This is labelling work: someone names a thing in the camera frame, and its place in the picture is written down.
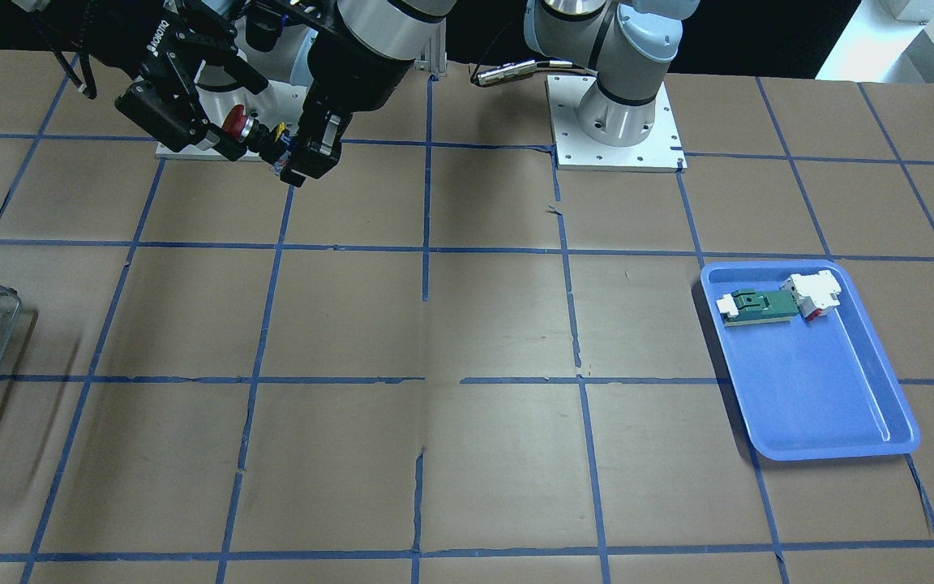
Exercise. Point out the green terminal block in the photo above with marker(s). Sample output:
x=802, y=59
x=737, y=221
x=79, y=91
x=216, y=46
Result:
x=747, y=306

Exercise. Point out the aluminium extrusion post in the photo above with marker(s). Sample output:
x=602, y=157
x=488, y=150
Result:
x=433, y=59

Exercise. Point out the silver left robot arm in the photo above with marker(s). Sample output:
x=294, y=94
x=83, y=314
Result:
x=362, y=50

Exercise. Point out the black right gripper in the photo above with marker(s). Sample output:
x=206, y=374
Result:
x=160, y=50

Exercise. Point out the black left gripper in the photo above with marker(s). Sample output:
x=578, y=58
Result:
x=357, y=75

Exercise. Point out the blue plastic tray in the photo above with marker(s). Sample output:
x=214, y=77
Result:
x=810, y=390

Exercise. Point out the white circuit breaker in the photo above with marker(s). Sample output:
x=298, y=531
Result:
x=815, y=295

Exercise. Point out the red emergency stop button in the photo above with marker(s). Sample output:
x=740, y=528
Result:
x=271, y=144

